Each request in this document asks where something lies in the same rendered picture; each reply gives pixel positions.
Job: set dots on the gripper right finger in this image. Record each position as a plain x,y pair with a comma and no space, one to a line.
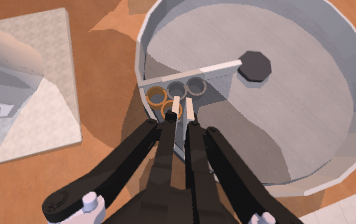
251,201

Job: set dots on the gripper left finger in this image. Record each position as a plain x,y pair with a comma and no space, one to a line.
85,200

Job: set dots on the grey metal bushing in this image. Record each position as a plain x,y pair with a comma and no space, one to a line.
196,81
178,86
181,124

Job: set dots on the bronze bushing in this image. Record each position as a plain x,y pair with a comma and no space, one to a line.
156,90
167,104

